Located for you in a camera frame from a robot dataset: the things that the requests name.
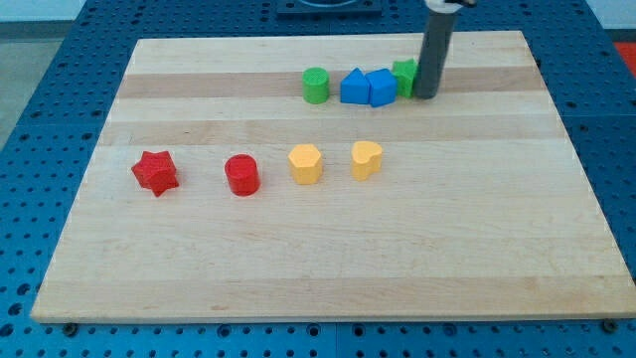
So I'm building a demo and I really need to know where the yellow hexagon block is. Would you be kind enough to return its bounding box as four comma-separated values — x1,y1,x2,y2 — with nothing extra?
287,144,323,185

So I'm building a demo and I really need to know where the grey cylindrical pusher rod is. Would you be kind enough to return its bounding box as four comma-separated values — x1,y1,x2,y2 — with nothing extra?
413,10,456,99

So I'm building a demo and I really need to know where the red star block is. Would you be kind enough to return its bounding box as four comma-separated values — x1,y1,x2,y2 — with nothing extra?
131,151,179,197

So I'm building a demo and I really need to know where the wooden board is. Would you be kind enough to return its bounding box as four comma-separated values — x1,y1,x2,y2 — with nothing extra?
31,31,635,324

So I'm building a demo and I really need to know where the green star block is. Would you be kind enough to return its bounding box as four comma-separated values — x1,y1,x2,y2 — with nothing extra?
392,59,417,98

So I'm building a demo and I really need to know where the blue triangle block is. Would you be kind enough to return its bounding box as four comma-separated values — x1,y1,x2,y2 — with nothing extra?
340,68,370,104

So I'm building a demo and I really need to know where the yellow heart block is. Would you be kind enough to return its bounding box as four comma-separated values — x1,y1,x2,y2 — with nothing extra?
351,141,384,181

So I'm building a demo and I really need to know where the red cylinder block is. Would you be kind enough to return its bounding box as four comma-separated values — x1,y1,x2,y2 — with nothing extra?
225,154,260,196

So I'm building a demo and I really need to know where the blue cube block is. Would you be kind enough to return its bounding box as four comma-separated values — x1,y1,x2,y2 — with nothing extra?
366,69,398,107

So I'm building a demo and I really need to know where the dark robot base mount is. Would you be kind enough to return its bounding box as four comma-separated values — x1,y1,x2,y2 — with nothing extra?
276,0,383,16

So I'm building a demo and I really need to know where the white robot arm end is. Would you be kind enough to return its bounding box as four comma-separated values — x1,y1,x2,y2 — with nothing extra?
425,0,477,14

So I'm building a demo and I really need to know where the green cylinder block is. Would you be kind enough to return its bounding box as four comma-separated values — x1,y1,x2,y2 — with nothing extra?
302,67,330,104

